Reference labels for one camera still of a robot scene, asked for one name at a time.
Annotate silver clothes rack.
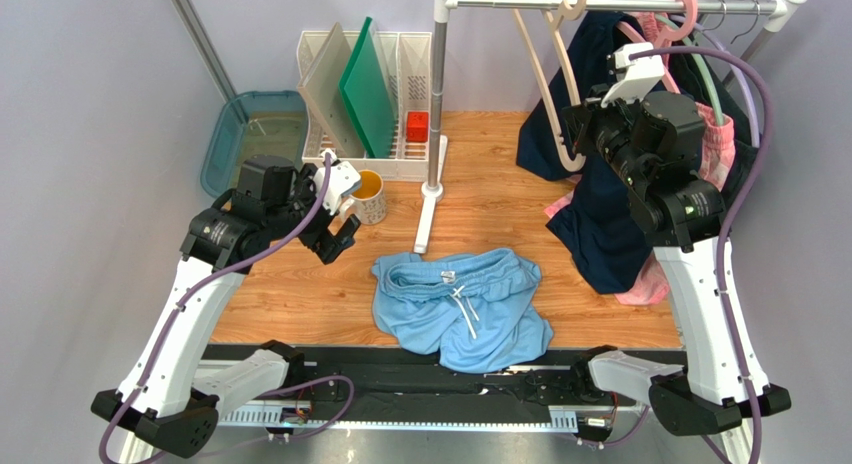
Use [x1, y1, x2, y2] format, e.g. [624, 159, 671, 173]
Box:
[413, 0, 808, 254]

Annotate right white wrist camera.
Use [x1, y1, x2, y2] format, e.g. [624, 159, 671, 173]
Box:
[600, 42, 664, 108]

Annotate red cube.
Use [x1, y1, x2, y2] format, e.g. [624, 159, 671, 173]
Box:
[405, 111, 430, 143]

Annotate grey cutting board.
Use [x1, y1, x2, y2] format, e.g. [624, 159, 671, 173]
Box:
[297, 22, 366, 158]

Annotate navy blue shorts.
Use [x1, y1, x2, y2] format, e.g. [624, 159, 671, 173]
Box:
[516, 12, 651, 294]

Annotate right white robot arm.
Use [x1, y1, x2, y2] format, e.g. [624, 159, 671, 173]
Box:
[562, 91, 792, 436]

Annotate pink patterned shorts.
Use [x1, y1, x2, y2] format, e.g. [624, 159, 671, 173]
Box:
[544, 13, 756, 305]

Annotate lavender plastic hanger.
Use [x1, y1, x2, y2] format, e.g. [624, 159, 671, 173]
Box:
[694, 23, 761, 148]

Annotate white floral mug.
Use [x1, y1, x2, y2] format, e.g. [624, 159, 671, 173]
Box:
[340, 170, 388, 225]

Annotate light blue shorts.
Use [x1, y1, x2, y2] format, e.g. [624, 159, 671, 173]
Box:
[371, 248, 554, 374]

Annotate black shorts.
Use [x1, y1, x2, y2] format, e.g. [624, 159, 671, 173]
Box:
[668, 54, 757, 207]

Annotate teal plastic basket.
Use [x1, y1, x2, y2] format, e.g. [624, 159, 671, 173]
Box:
[199, 90, 308, 198]

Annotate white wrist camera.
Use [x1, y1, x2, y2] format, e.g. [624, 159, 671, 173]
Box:
[600, 42, 664, 108]
[313, 149, 362, 216]

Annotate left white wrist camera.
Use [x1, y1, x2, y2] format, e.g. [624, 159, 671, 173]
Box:
[313, 149, 362, 216]

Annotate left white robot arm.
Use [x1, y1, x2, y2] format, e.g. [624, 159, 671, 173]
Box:
[91, 151, 362, 458]

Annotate beige plastic hanger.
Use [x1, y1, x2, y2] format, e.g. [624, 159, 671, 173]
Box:
[500, 0, 591, 173]

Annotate grey metal wall pole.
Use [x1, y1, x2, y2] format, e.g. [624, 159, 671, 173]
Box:
[171, 0, 237, 101]

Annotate white dish rack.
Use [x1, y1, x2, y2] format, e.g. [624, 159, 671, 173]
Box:
[297, 24, 432, 182]

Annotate pink plastic hanger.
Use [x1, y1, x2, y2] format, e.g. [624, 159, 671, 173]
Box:
[615, 0, 698, 95]

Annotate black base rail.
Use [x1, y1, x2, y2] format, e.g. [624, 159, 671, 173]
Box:
[224, 347, 643, 431]

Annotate green plastic hanger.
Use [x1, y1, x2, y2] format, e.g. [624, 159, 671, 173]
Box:
[654, 14, 725, 126]

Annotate green cutting board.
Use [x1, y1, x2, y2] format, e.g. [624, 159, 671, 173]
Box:
[338, 17, 397, 159]

